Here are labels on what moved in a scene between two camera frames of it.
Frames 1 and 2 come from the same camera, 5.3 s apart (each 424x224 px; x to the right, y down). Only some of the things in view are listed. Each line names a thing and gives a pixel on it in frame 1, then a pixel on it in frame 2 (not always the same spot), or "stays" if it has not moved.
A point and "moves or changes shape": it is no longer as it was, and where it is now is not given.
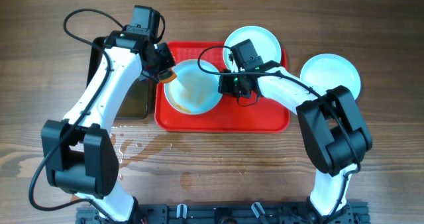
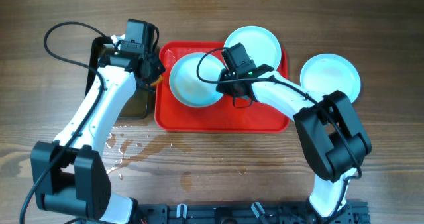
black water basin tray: [139, 99] stays
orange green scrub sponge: [167, 77] to [159, 79]
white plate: [329, 70] stays
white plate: [195, 90] moves or changes shape
